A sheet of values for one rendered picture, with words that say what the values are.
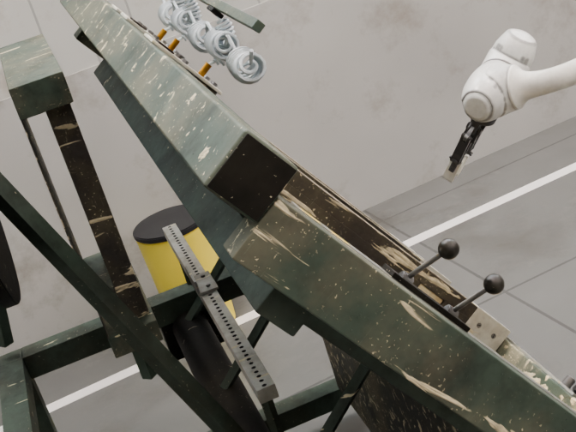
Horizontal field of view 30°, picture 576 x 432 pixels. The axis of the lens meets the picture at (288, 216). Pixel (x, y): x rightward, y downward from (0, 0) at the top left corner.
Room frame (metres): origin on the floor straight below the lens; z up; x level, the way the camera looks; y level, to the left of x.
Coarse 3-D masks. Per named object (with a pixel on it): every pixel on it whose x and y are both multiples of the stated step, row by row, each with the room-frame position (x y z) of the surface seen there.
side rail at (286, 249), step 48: (240, 240) 1.42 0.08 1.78; (288, 240) 1.42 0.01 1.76; (336, 240) 1.43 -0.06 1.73; (288, 288) 1.41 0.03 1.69; (336, 288) 1.42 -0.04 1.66; (384, 288) 1.44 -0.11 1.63; (384, 336) 1.43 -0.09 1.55; (432, 336) 1.45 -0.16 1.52; (432, 384) 1.44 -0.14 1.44; (480, 384) 1.46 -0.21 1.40; (528, 384) 1.47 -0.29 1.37
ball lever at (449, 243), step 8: (448, 240) 1.69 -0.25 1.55; (440, 248) 1.68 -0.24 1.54; (448, 248) 1.67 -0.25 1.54; (456, 248) 1.68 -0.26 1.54; (440, 256) 1.69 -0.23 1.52; (448, 256) 1.67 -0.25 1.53; (456, 256) 1.68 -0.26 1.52; (424, 264) 1.71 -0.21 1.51; (400, 272) 1.73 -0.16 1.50; (416, 272) 1.71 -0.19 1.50; (408, 280) 1.72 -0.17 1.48
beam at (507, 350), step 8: (504, 344) 2.36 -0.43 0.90; (512, 344) 2.34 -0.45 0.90; (504, 352) 2.33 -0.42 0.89; (512, 352) 2.31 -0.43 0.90; (520, 352) 2.29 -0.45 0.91; (512, 360) 2.29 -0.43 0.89; (520, 360) 2.27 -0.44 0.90; (528, 360) 2.25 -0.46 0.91; (520, 368) 2.25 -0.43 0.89; (528, 368) 2.23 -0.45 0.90; (536, 368) 2.21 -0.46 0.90; (536, 376) 2.18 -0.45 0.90; (544, 376) 2.16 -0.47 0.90; (544, 384) 2.14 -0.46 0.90; (552, 384) 2.12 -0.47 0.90; (552, 392) 2.11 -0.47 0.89; (560, 392) 2.09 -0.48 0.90; (568, 400) 2.05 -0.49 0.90
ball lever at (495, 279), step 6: (492, 276) 1.70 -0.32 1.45; (498, 276) 1.70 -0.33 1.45; (486, 282) 1.70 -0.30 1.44; (492, 282) 1.69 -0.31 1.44; (498, 282) 1.69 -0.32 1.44; (504, 282) 1.70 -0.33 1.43; (486, 288) 1.69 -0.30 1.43; (492, 288) 1.69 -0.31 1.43; (498, 288) 1.68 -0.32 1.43; (474, 294) 1.72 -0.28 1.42; (480, 294) 1.71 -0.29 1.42; (492, 294) 1.69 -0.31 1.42; (468, 300) 1.72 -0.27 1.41; (444, 306) 1.75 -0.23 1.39; (450, 306) 1.74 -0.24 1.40; (456, 306) 1.73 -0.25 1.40; (462, 306) 1.73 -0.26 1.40; (450, 312) 1.73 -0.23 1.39; (456, 312) 1.73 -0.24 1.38
